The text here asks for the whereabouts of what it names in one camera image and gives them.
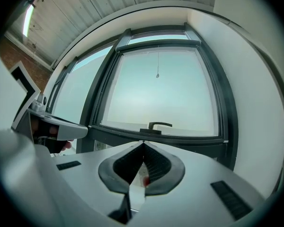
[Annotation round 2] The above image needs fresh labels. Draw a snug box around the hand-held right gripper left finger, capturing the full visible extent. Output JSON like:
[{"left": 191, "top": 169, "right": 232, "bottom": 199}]
[{"left": 52, "top": 141, "right": 145, "bottom": 225}]

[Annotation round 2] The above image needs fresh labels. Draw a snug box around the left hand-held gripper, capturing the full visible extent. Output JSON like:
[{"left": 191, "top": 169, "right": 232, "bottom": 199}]
[{"left": 10, "top": 60, "right": 89, "bottom": 154}]

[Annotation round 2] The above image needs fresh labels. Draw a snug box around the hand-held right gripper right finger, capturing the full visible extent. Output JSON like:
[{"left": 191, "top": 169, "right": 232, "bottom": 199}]
[{"left": 137, "top": 141, "right": 267, "bottom": 227}]

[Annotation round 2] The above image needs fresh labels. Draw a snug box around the blind pull cord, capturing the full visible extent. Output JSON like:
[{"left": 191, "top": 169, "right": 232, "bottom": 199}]
[{"left": 155, "top": 52, "right": 160, "bottom": 79}]

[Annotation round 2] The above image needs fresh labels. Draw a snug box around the person's left hand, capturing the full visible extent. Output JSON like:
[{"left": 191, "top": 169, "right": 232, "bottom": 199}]
[{"left": 33, "top": 119, "right": 73, "bottom": 154}]

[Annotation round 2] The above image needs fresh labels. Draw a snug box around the long ceiling light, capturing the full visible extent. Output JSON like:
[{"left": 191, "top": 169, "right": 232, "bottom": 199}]
[{"left": 23, "top": 3, "right": 36, "bottom": 38}]

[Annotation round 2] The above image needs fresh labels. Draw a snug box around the black window handle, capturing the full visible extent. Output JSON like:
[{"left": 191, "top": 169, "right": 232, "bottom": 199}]
[{"left": 140, "top": 122, "right": 173, "bottom": 135}]

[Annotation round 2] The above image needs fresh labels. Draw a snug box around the black window frame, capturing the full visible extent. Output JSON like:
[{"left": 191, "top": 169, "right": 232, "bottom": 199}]
[{"left": 46, "top": 24, "right": 240, "bottom": 172}]

